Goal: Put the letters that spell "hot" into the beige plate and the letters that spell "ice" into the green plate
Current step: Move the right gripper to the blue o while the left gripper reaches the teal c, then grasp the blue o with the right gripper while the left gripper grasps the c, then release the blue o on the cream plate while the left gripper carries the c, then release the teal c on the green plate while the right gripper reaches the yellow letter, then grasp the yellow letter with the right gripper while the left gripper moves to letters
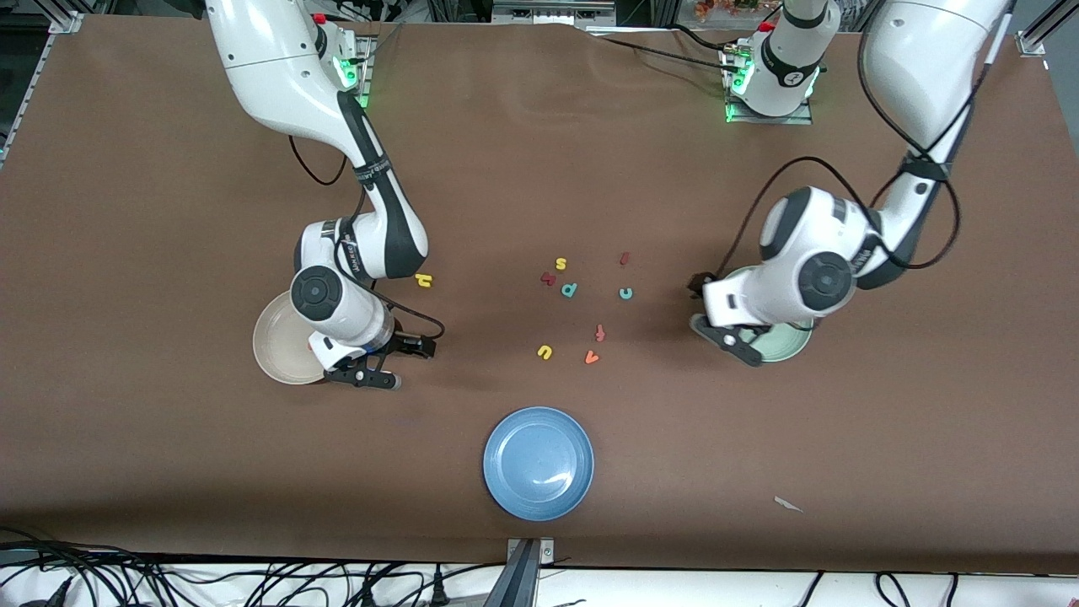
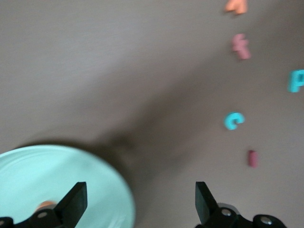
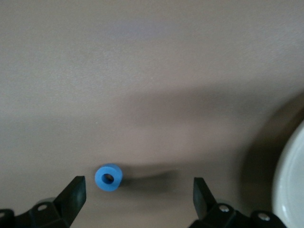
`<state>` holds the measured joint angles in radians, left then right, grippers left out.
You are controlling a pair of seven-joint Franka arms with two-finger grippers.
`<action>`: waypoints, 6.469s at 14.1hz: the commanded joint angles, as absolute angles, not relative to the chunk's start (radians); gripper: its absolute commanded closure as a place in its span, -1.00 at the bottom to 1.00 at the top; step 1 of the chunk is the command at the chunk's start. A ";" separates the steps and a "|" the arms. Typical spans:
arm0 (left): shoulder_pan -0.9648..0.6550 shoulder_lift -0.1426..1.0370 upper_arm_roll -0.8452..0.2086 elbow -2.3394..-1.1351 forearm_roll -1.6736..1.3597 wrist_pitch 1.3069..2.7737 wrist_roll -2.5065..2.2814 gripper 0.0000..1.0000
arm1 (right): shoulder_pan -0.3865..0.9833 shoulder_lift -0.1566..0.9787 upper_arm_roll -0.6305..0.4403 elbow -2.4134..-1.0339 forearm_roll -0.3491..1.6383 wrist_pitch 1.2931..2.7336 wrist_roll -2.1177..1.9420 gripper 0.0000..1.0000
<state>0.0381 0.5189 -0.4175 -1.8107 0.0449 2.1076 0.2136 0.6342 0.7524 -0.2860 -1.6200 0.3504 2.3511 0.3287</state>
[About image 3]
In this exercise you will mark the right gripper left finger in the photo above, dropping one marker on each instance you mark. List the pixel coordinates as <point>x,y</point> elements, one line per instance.
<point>69,204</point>

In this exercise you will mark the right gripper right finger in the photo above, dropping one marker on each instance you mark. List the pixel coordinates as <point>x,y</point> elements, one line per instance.
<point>206,211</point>

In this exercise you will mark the blue foam letter o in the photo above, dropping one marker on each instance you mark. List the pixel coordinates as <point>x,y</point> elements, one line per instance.
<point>114,184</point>

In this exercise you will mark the beige plate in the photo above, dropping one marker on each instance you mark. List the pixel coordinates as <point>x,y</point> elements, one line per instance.
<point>292,180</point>

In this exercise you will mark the brown table cover sheet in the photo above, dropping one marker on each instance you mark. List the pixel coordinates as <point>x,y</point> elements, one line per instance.
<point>118,71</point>

